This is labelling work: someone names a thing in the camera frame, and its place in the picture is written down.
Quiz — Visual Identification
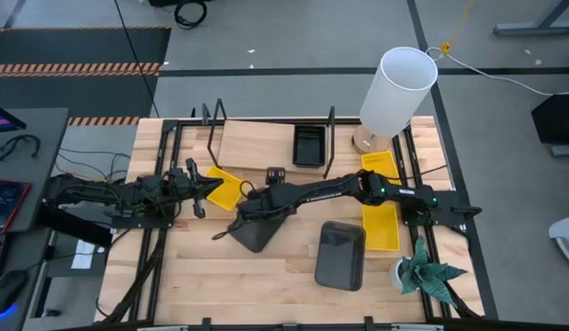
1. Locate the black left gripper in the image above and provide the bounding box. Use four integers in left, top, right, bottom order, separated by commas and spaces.
166, 158, 224, 220

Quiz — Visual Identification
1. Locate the thin black cable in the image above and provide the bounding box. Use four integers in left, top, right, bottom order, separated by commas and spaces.
57, 146, 131, 182

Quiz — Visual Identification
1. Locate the white paper sheet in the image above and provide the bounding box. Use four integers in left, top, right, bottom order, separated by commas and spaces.
71, 239, 97, 271

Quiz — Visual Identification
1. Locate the yellow plastic basket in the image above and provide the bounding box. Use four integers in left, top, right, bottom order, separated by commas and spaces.
360, 151, 403, 188
361, 201, 402, 253
204, 165, 245, 212

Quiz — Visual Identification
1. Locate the black slotted plastic basket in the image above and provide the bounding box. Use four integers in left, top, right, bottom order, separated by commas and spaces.
291, 124, 327, 168

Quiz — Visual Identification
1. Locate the coiled black cable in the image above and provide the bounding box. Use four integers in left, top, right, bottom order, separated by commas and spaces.
173, 0, 209, 31

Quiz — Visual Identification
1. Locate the black headset cable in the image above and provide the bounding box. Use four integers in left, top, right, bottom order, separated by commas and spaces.
0, 133, 42, 163

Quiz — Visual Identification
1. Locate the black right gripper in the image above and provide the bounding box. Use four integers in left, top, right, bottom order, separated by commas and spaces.
211, 183, 298, 241

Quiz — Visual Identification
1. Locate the yellow cord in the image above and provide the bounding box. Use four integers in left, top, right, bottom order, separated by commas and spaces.
439, 0, 476, 57

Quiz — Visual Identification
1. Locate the black mat with hazard stripes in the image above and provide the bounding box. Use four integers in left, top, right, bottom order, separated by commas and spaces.
0, 25, 173, 127

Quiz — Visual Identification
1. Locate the red-edged tablet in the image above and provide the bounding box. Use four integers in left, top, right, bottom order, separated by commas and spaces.
0, 177, 33, 235

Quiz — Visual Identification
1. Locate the grey table leg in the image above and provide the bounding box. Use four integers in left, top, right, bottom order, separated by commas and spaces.
491, 0, 569, 38

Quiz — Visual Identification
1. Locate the computer monitor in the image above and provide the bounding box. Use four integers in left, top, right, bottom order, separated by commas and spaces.
0, 100, 28, 134

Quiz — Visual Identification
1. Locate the black box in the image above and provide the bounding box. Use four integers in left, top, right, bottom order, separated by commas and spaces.
530, 93, 569, 158

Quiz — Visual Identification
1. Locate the long black floor cable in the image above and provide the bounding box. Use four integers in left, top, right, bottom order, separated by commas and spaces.
112, 0, 162, 119

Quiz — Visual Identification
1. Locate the white lamp cord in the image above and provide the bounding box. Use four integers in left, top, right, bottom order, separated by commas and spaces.
425, 45, 569, 97

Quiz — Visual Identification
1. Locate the large dark grey basket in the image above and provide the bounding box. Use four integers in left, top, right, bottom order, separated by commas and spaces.
313, 220, 367, 292

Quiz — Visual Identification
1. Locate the grey desk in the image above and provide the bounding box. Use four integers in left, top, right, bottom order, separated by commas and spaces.
0, 108, 70, 331

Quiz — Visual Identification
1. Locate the black computer mouse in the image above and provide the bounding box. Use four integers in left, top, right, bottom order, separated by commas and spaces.
0, 268, 30, 317

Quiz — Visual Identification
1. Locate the green plant in white pot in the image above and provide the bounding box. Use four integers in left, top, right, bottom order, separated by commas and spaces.
388, 234, 469, 309

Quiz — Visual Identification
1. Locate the white lamp with wooden base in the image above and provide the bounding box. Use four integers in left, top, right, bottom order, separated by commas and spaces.
351, 45, 439, 155

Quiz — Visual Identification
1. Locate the dark grey cloth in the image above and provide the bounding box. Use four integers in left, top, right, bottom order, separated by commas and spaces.
228, 213, 288, 254

